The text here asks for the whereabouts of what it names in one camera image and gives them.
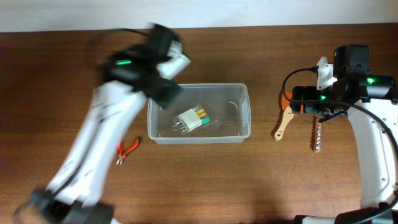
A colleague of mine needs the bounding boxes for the clear pack of coloured bits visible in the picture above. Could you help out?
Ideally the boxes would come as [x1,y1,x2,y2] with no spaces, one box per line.
[172,105,211,135]

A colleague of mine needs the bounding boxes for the clear plastic storage box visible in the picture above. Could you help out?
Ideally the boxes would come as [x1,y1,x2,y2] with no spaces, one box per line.
[147,83,251,144]

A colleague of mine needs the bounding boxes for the red handled pliers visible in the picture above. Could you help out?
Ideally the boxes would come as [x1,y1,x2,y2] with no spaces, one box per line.
[116,136,142,166]

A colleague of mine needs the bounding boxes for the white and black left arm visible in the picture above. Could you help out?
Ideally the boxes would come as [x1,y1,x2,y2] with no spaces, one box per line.
[12,24,190,223]

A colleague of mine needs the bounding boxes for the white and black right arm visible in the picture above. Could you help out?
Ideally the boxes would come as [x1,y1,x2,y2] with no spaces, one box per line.
[284,44,397,223]

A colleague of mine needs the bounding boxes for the orange socket rail with sockets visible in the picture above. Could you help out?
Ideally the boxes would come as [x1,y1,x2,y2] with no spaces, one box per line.
[313,118,322,153]

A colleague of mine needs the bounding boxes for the orange scraper with wooden handle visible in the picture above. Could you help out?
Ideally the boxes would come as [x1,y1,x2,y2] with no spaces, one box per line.
[273,94,303,141]

